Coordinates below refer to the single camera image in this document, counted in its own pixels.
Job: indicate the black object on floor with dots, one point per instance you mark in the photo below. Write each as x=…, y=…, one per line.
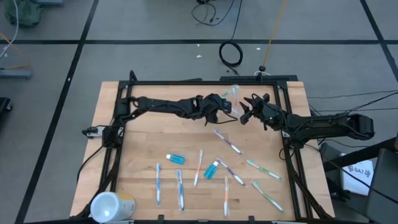
x=3, y=105

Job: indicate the white canister with yellow label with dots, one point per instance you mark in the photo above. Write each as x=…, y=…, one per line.
x=109, y=207

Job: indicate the orange white toothbrush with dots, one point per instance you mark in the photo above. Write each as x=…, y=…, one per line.
x=235, y=96
x=226, y=196
x=198, y=167

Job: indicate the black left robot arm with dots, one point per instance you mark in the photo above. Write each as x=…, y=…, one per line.
x=161, y=107

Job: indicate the green white wrapped toothbrush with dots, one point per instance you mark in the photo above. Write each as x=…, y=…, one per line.
x=263, y=169
x=267, y=196

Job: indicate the purple white toothbrush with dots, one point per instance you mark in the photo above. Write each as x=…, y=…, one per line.
x=227, y=142
x=231, y=172

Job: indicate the black metal table frame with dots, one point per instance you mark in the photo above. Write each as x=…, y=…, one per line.
x=202, y=83

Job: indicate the black slanted beam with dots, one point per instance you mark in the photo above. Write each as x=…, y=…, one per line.
x=357, y=154

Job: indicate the small blue mouthwash bottle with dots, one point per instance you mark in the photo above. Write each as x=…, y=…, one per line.
x=210, y=171
x=178, y=159

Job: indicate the black table clamp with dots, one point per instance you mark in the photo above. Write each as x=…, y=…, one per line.
x=251, y=218
x=161, y=217

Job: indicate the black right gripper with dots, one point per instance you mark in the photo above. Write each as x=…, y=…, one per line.
x=269, y=113

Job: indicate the black ball-head camera mount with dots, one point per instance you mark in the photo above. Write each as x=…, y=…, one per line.
x=262, y=68

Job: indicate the black chair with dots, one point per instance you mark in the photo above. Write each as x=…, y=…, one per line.
x=384, y=186

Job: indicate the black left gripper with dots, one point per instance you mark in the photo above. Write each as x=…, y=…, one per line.
x=214, y=105

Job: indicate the green fabric bag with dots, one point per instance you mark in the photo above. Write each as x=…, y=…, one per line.
x=25, y=14

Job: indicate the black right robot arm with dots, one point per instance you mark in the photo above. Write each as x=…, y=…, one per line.
x=326, y=127

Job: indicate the white box with print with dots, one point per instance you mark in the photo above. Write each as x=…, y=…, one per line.
x=357, y=180

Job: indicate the grey metal desk foot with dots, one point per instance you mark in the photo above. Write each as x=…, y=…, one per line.
x=15, y=74

